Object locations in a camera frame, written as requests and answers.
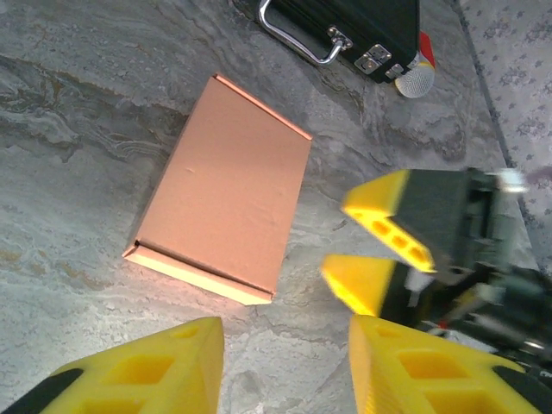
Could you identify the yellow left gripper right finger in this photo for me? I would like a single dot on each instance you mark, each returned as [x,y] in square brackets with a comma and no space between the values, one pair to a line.
[388,379]

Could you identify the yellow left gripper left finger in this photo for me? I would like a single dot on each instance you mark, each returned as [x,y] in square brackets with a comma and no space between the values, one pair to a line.
[172,388]

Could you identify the orange paper box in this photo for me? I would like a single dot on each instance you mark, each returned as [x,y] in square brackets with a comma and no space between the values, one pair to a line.
[228,190]

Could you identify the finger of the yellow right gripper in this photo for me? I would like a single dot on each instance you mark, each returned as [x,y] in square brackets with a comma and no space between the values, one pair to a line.
[362,280]
[427,207]

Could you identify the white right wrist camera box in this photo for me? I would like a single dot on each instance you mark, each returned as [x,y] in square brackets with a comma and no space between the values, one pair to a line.
[513,181]

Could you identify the pink toy microphone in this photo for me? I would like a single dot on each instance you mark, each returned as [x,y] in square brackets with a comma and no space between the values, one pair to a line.
[416,82]

